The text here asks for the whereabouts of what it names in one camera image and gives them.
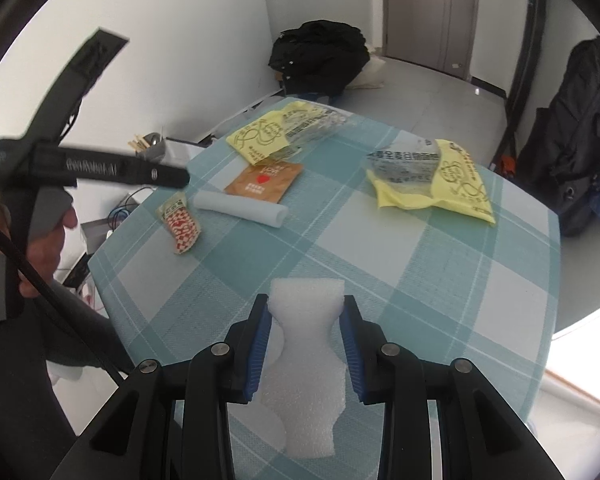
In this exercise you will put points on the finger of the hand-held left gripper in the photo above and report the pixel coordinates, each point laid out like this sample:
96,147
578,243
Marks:
165,175

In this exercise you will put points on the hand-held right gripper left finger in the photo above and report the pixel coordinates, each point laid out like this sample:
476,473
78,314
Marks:
255,355

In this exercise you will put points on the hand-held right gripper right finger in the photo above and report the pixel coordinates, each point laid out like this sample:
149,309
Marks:
357,355

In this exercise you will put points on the white foam piece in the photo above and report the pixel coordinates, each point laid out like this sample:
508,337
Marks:
305,360

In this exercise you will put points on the red checked snack wrapper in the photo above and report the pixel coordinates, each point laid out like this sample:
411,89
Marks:
182,230

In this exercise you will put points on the white foam roll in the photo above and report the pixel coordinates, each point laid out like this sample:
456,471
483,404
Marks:
240,208

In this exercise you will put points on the brown sachet with red heart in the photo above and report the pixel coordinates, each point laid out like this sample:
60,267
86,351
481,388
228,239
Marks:
265,180

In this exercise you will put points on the yellow clear bread bag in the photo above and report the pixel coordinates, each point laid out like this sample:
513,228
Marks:
460,185
260,135

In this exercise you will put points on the person's left forearm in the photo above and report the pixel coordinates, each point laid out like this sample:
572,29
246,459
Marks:
20,400

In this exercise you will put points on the person's left hand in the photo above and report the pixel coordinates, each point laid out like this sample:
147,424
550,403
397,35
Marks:
45,255

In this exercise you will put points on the white and grey chopstick holder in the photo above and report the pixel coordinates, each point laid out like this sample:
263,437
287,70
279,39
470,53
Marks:
155,152

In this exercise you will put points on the bundle of wooden chopsticks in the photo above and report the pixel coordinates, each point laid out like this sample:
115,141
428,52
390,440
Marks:
136,142

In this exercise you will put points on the teal checked tablecloth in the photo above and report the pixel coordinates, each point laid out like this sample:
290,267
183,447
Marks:
380,260

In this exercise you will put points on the black jacket pile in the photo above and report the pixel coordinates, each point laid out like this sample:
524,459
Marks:
320,55

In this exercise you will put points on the white cloth bundle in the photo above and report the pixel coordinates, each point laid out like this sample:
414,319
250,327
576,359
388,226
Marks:
372,72

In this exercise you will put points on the orange and black tool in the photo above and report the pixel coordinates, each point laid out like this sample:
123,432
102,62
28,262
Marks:
506,164

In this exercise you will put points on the grey door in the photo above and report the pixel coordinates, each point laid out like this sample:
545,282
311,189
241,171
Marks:
420,10

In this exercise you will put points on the black backpack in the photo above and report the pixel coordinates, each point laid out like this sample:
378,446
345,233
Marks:
570,135

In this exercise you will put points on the black framed glass door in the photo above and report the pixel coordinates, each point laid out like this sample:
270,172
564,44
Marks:
525,60

